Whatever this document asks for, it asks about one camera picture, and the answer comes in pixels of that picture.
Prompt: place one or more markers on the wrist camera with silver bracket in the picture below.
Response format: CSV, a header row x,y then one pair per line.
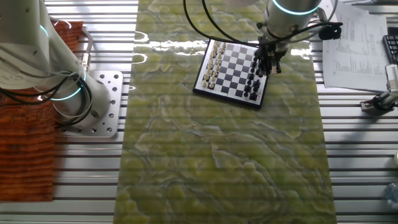
x,y
331,31

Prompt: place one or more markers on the black chess bishop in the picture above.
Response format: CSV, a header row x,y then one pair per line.
x,y
257,82

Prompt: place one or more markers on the black chess knight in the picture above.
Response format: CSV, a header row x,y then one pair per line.
x,y
255,89

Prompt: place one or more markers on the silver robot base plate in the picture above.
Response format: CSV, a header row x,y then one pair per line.
x,y
112,93

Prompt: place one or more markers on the black chess rook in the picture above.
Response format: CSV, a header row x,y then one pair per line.
x,y
253,96

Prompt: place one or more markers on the black and white chessboard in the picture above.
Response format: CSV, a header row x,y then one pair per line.
x,y
231,74

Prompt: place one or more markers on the black chess pawn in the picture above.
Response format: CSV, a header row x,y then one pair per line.
x,y
248,88
255,63
253,69
251,76
249,82
246,94
256,57

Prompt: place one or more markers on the white chess king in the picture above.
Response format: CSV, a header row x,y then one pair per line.
x,y
209,66

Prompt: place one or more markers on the black chess queen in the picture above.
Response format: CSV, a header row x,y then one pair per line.
x,y
260,74

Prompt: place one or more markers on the white chess knight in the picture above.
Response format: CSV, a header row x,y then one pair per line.
x,y
206,77
214,49

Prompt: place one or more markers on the black computer keyboard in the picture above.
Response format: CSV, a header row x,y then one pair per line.
x,y
391,46

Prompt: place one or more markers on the printed paper sheet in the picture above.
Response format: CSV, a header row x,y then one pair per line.
x,y
354,62

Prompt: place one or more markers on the grey camera on stand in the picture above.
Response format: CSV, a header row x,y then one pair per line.
x,y
392,77

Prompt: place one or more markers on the clear plastic water bottle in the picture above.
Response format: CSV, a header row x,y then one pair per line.
x,y
393,194

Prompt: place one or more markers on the green marble pattern mat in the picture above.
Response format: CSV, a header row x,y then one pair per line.
x,y
217,155

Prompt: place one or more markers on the white chess rook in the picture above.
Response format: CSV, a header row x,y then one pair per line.
x,y
216,44
204,83

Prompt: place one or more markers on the white chess queen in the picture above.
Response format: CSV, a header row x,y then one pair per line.
x,y
211,61

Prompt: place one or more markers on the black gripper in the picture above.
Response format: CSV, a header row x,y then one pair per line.
x,y
273,49

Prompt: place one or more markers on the orange woven cloth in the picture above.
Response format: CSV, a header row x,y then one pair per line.
x,y
25,155

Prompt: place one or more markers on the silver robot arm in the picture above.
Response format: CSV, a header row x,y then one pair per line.
x,y
25,46

